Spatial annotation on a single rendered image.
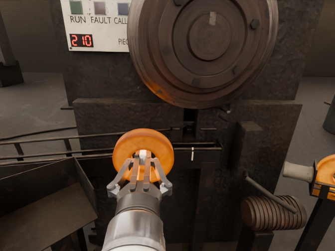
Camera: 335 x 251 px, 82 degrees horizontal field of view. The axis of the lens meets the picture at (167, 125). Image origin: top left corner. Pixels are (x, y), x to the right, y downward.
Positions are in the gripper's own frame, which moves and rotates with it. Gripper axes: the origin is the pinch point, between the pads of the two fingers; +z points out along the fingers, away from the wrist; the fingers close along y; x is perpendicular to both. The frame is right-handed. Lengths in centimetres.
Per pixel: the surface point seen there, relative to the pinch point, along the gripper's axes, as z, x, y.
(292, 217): 5, -35, 55
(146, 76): 23.7, 13.6, 0.0
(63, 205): 4.9, -24.2, -27.3
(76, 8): 38, 34, -24
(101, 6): 38, 34, -15
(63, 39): 278, 8, -133
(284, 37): 40, 26, 54
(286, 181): 80, -90, 117
